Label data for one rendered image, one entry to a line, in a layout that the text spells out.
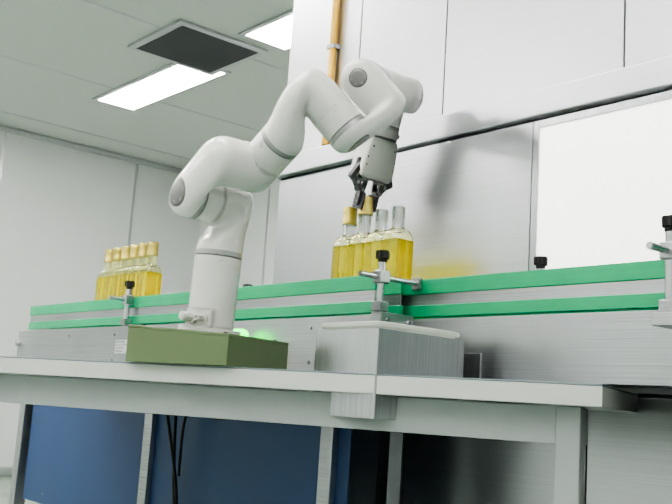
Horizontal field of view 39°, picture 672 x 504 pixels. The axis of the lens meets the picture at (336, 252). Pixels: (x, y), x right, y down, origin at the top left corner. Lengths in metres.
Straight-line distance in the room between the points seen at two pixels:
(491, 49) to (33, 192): 6.16
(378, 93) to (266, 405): 0.64
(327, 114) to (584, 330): 0.61
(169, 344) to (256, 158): 0.39
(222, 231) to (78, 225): 6.33
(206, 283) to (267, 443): 0.48
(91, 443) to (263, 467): 0.85
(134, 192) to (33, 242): 1.03
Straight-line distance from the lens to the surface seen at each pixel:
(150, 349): 1.86
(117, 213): 8.38
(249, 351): 1.82
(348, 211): 2.25
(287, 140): 1.80
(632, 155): 1.93
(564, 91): 2.08
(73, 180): 8.24
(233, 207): 1.91
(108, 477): 2.83
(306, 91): 1.81
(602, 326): 1.68
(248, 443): 2.26
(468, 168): 2.19
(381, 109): 1.85
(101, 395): 2.00
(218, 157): 1.81
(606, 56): 2.07
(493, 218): 2.11
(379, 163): 2.21
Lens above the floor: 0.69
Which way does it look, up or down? 9 degrees up
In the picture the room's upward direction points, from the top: 4 degrees clockwise
